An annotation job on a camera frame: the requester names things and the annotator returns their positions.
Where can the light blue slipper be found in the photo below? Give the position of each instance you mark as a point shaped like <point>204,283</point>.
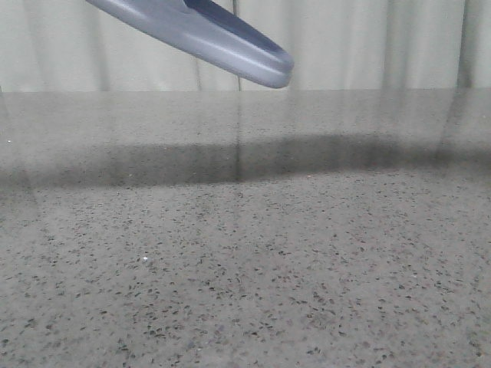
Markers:
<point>209,32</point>

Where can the beige background curtain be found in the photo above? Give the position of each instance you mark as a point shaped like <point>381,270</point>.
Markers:
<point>72,46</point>

